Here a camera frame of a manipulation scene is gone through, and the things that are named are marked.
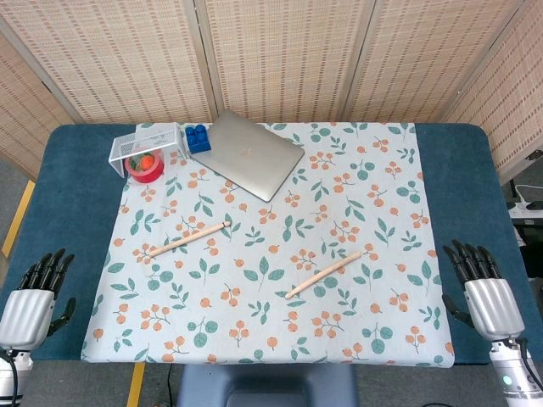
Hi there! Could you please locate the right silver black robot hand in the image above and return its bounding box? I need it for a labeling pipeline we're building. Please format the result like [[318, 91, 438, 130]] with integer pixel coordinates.
[[441, 239, 527, 342]]

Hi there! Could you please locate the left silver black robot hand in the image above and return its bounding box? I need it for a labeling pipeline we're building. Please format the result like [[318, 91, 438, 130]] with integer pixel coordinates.
[[0, 248, 78, 352]]

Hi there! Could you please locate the wooden stick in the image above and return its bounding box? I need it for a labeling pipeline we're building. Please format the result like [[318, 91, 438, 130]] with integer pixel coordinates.
[[148, 220, 232, 258], [284, 251, 363, 300]]

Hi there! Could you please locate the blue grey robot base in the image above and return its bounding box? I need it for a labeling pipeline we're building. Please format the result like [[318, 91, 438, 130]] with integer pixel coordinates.
[[176, 363, 358, 407]]

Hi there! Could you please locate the blue table mat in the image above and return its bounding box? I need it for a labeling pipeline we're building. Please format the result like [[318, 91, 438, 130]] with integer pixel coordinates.
[[0, 122, 537, 366]]

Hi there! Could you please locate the white power strip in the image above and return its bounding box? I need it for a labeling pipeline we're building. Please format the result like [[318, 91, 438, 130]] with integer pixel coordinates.
[[507, 201, 543, 220]]

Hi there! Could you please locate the red tape roll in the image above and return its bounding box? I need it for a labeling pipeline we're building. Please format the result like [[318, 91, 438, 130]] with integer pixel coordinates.
[[124, 150, 165, 184]]

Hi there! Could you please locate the orange and green small toy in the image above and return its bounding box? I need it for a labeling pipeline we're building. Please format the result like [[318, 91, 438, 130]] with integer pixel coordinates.
[[129, 154, 156, 171]]

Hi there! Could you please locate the floral printed tablecloth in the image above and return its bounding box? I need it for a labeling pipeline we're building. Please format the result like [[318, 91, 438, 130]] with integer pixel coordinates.
[[80, 121, 456, 368]]

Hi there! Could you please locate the blue toy building block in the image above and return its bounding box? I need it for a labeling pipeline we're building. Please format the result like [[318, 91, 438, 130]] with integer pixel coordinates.
[[184, 124, 212, 154]]

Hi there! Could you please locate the silver closed laptop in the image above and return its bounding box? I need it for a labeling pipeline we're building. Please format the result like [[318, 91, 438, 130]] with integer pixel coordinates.
[[188, 109, 306, 204]]

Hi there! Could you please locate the woven bamboo folding screen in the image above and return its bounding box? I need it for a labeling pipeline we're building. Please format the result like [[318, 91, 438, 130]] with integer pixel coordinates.
[[0, 0, 543, 187]]

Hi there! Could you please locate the white power cable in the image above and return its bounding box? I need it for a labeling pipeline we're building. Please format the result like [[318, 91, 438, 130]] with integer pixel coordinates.
[[514, 183, 543, 205]]

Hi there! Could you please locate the white wire mesh basket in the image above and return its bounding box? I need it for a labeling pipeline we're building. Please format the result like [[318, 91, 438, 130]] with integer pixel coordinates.
[[107, 122, 184, 181]]

